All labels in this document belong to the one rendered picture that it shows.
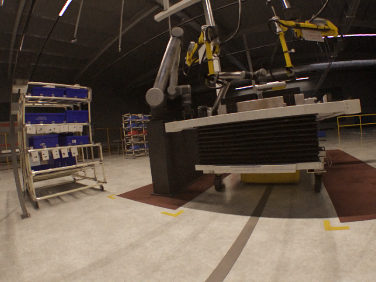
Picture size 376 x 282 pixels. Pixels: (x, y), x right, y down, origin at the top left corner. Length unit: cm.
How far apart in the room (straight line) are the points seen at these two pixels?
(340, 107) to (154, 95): 168
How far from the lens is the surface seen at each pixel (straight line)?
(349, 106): 142
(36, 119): 273
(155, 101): 188
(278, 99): 180
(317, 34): 283
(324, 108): 137
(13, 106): 203
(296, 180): 224
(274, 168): 136
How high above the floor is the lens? 68
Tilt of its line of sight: 1 degrees down
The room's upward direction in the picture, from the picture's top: 5 degrees counter-clockwise
